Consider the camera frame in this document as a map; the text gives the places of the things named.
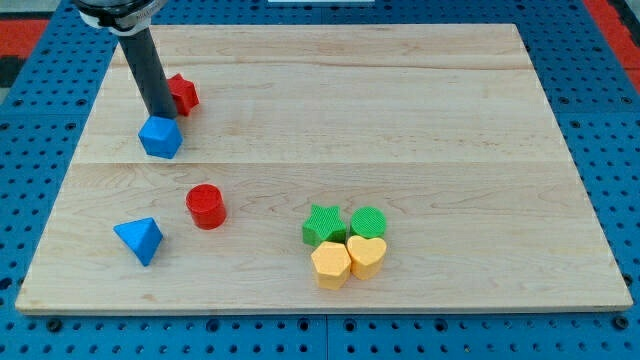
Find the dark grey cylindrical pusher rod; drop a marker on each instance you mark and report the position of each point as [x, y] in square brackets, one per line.
[141, 54]

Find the blue cube block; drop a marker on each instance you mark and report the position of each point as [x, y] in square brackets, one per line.
[160, 137]

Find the red star block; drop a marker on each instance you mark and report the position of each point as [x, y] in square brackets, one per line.
[184, 94]

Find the red cylinder block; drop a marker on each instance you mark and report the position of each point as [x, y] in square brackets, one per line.
[206, 206]

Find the blue triangular block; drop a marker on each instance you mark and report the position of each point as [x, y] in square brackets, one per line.
[142, 237]

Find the green star block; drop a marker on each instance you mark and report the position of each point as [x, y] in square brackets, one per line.
[324, 224]

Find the green cylinder block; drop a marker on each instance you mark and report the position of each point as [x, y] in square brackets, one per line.
[368, 222]

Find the yellow hexagon block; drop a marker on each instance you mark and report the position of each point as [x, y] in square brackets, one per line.
[331, 265]

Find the yellow heart block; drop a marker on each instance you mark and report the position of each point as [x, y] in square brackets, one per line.
[367, 255]

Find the light wooden board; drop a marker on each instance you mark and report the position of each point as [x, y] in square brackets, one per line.
[444, 128]

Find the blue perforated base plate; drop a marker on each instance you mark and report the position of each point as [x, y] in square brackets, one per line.
[592, 96]

